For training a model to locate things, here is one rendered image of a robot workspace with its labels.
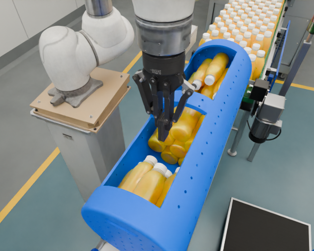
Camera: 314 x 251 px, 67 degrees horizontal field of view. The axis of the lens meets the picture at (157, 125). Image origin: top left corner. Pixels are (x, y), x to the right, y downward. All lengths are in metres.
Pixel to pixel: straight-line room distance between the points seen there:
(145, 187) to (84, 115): 0.49
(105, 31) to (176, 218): 0.72
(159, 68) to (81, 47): 0.61
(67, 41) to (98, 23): 0.13
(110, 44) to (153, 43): 0.65
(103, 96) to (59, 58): 0.24
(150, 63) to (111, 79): 0.74
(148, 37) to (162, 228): 0.39
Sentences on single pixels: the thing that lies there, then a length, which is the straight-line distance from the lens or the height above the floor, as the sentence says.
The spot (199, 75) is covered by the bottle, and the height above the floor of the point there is 1.13.
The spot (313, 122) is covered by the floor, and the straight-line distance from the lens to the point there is 2.87.
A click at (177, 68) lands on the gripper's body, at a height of 1.50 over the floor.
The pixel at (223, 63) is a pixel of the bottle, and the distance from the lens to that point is 1.08.
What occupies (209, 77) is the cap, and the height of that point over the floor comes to 1.16.
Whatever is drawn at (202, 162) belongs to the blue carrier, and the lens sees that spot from 0.67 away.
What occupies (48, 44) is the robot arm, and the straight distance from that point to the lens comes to 0.97.
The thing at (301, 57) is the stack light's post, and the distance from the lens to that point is 1.61.
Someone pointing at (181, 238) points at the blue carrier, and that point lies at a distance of 0.60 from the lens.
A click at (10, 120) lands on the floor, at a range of 2.85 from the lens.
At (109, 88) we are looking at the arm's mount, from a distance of 1.09.
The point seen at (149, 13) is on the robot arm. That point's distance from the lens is 0.36.
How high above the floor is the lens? 1.73
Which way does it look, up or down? 47 degrees down
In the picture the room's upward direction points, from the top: straight up
